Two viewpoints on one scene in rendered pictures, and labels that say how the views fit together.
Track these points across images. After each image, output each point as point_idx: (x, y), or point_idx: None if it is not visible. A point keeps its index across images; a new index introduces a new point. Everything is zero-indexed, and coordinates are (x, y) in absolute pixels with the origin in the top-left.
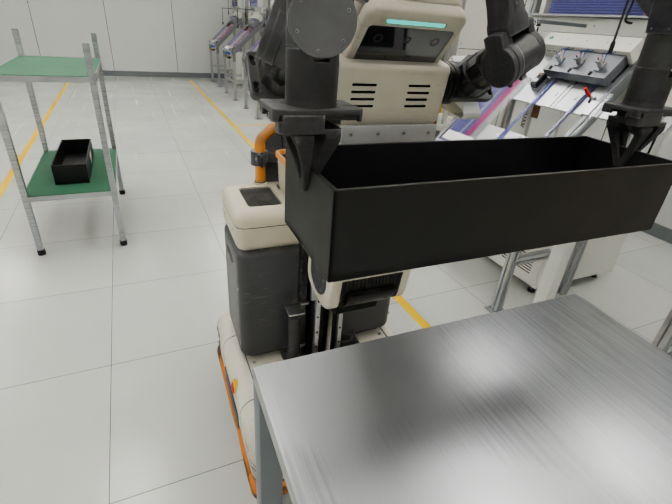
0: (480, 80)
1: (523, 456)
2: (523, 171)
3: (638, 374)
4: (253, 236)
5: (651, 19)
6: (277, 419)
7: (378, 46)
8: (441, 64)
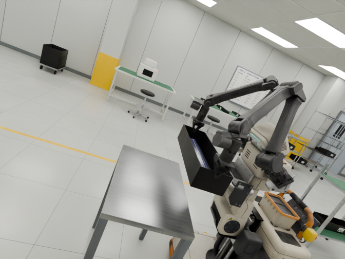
0: None
1: (145, 173)
2: (218, 171)
3: (152, 209)
4: None
5: None
6: (166, 159)
7: (253, 142)
8: None
